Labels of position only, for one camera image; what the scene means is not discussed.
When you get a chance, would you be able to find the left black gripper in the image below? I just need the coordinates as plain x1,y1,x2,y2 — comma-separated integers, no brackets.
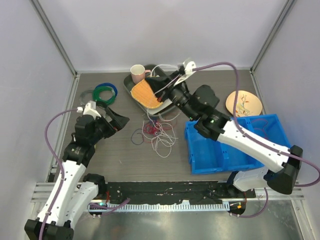
89,107,129,145

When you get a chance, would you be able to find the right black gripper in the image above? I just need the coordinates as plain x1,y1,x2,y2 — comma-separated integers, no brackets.
145,71,199,121

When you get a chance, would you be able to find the blue thin cable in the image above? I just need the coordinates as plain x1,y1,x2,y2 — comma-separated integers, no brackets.
131,128,145,146

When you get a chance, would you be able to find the white thin cable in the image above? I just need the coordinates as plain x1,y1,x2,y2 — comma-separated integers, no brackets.
146,63,183,158

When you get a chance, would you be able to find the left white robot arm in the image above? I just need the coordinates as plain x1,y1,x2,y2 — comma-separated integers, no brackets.
24,103,130,240

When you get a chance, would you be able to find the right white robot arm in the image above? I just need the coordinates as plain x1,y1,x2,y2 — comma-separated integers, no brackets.
145,76,303,198

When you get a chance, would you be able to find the orange woven mat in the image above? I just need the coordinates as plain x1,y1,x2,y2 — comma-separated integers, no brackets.
131,79,163,109

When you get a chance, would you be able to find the dark grey tray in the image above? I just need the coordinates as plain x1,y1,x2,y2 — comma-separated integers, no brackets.
123,64,177,118

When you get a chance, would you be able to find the pink ceramic mug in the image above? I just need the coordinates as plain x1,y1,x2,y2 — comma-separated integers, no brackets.
130,64,151,84

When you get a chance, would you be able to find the blue plastic bin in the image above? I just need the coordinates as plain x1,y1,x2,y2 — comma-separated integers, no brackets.
184,114,292,175

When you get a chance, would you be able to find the beige painted plate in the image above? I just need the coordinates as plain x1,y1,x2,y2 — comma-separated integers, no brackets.
225,90,263,117

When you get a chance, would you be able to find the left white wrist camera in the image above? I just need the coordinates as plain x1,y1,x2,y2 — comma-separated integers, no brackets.
76,100,101,119

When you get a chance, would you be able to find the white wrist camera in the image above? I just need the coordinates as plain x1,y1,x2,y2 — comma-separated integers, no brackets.
76,100,101,119
174,58,197,86

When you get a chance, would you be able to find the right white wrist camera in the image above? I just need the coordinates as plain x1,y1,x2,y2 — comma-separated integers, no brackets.
174,58,197,86

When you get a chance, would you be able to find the blue coiled cable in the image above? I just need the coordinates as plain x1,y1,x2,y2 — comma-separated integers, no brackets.
94,81,118,101

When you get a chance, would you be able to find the grey coiled cable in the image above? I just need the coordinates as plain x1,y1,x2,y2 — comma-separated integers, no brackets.
79,89,95,106

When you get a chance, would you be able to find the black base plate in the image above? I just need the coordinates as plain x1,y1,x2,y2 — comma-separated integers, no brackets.
94,181,256,205

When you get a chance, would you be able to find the grey slotted cable duct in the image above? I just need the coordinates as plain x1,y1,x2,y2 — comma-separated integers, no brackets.
87,202,231,213

